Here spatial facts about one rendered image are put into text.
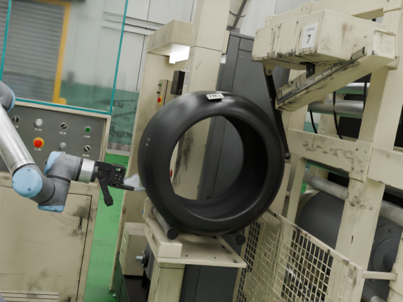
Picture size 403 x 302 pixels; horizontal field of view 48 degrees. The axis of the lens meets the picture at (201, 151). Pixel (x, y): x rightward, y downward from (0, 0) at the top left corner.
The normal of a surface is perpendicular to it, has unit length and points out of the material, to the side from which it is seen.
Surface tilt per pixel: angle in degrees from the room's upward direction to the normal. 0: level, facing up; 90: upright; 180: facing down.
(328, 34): 90
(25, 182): 69
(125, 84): 90
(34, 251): 91
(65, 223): 90
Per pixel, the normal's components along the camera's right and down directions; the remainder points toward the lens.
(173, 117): -0.31, -0.42
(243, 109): 0.32, -0.03
